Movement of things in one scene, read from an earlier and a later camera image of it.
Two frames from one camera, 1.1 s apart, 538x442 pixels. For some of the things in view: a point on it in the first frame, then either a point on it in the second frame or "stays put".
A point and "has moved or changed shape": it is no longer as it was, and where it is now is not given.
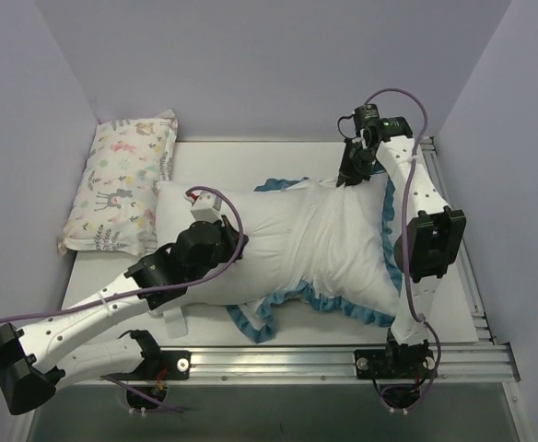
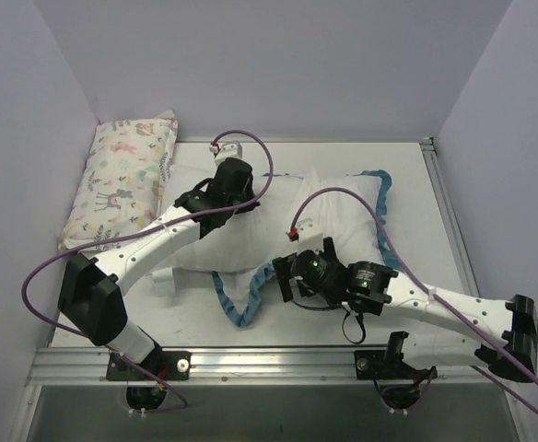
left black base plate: x=159 y=365 stays put
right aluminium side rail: x=430 y=153 stays put
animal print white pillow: x=115 y=207 stays put
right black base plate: x=403 y=361 stays put
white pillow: x=263 y=215 has moved or changed shape
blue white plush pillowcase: x=345 y=260 has moved or changed shape
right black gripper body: x=355 y=162 → x=283 y=277
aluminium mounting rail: x=495 y=363 stays put
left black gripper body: x=230 y=231 → x=239 y=203
